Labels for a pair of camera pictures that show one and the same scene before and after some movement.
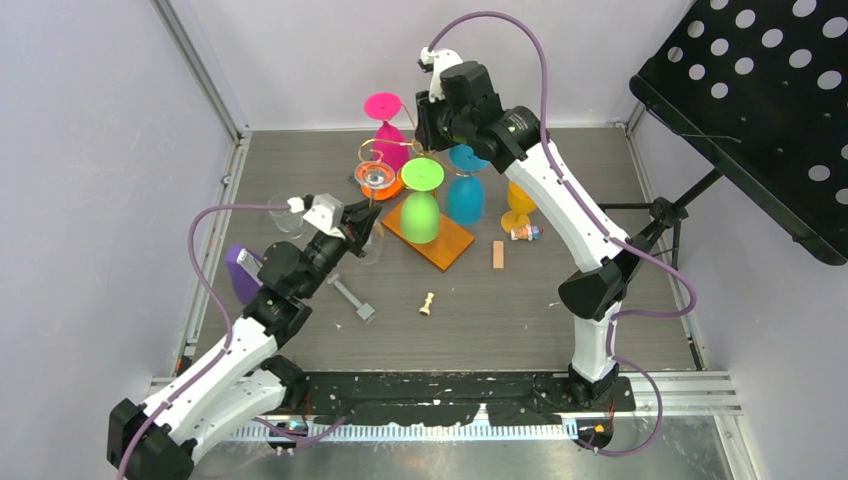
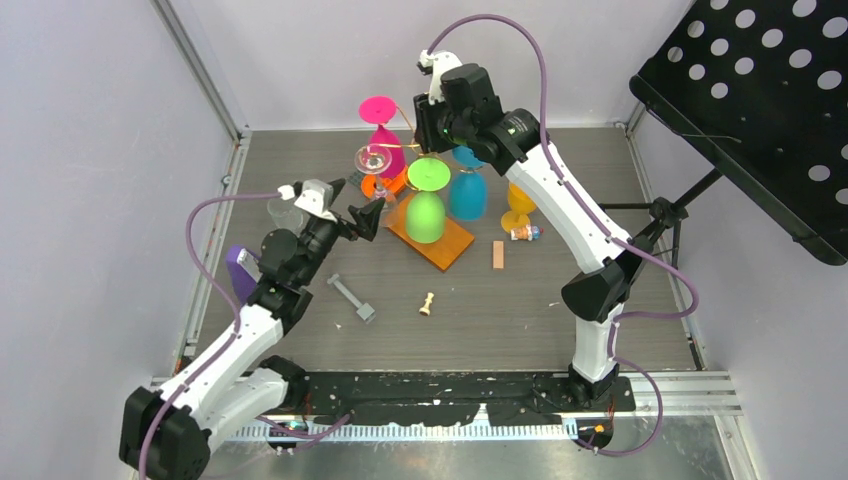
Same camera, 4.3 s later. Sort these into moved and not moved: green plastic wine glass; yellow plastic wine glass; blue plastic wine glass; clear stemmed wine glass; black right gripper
Moved: clear stemmed wine glass
Not moved: black right gripper; yellow plastic wine glass; green plastic wine glass; blue plastic wine glass
